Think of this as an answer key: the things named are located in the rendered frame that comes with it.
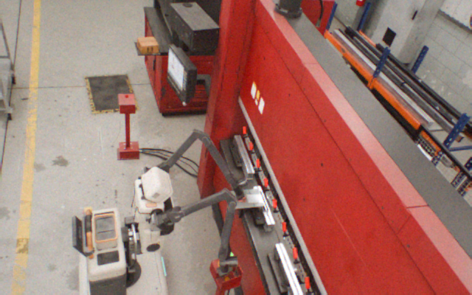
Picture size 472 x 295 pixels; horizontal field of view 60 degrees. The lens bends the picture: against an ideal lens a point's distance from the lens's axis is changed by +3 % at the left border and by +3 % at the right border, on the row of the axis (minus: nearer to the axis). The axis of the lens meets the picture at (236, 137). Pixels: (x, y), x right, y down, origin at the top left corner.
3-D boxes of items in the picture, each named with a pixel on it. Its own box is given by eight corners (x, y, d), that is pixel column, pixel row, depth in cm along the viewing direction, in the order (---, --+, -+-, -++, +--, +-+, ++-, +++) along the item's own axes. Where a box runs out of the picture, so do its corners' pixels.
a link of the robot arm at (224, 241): (228, 195, 269) (228, 201, 259) (237, 197, 270) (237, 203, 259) (217, 252, 279) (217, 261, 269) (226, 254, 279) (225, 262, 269)
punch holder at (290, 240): (283, 236, 275) (289, 221, 264) (294, 234, 277) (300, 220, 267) (290, 255, 264) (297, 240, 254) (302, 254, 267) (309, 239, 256)
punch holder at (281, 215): (273, 212, 289) (279, 198, 279) (285, 212, 292) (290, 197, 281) (280, 230, 278) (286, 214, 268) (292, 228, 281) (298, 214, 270)
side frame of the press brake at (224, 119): (196, 182, 458) (223, -19, 311) (265, 177, 483) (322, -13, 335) (200, 199, 440) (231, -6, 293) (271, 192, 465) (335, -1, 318)
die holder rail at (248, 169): (232, 142, 387) (234, 135, 381) (238, 142, 389) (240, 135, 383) (246, 180, 351) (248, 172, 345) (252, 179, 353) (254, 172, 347)
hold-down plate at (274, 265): (266, 256, 296) (268, 254, 294) (273, 254, 298) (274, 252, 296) (280, 295, 275) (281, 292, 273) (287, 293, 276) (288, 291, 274)
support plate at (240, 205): (226, 192, 322) (226, 191, 321) (257, 189, 329) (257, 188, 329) (231, 209, 309) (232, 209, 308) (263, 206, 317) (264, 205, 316)
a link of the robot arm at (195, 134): (196, 123, 293) (195, 127, 283) (210, 135, 296) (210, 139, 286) (158, 167, 301) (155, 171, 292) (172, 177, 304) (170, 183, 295)
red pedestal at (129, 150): (116, 148, 479) (113, 91, 426) (138, 147, 487) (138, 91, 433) (117, 160, 465) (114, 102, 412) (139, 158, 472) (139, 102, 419)
